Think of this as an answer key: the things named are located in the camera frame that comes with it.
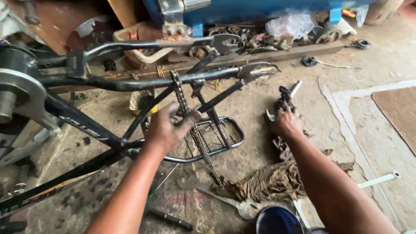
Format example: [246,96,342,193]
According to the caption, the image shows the black bicycle carrier rack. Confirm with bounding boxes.
[141,116,246,164]

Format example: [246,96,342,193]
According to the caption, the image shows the dirty brown cloth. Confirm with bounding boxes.
[211,149,355,203]

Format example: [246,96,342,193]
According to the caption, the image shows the wooden log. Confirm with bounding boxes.
[364,0,405,26]

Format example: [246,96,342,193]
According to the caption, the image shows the thin wooden stick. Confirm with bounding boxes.
[317,60,352,70]

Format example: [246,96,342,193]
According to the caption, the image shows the black axle bolt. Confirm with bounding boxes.
[146,208,195,231]

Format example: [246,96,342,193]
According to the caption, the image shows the white pulley wheel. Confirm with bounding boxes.
[313,24,342,45]

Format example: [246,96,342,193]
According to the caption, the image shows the beige curved metal bracket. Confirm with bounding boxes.
[113,21,174,64]

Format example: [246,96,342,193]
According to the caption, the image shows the greasy bicycle chain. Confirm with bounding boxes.
[169,70,226,190]

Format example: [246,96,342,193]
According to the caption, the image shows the black bicycle frame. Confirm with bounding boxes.
[0,32,281,225]

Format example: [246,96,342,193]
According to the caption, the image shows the white tube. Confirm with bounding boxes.
[357,171,401,190]

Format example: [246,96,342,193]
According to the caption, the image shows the heap of scrap metal parts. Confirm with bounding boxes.
[185,25,325,61]

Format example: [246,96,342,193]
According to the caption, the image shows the blue metal machine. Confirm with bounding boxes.
[143,0,378,37]

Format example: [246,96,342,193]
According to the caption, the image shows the silver bicycle crank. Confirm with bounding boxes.
[0,68,63,140]

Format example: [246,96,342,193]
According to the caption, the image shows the person's right hand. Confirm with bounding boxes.
[271,105,304,139]

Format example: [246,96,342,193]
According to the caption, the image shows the brown floor mat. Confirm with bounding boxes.
[372,86,416,157]

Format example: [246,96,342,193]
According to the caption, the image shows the person's left hand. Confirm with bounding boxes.
[145,102,203,157]

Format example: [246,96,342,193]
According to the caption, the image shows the blue bowl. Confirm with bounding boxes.
[255,205,305,234]

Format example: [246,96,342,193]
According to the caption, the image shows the silver open-end wrench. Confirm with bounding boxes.
[265,80,304,123]

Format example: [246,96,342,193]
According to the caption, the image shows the large silver flat spanner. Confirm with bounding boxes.
[177,169,261,220]

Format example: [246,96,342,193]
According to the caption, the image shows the clear plastic bag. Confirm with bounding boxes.
[265,12,315,41]

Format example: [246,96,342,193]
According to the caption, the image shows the brown wooden board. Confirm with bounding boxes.
[32,0,109,56]

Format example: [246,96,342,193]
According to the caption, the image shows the yellow crumpled packet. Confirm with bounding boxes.
[129,90,159,116]

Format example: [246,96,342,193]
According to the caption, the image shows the white metal strip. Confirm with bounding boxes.
[292,198,311,230]

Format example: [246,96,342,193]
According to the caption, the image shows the black round metal part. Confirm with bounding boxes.
[302,56,319,68]

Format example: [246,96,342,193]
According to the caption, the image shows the small metal sprocket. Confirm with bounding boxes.
[346,39,372,50]

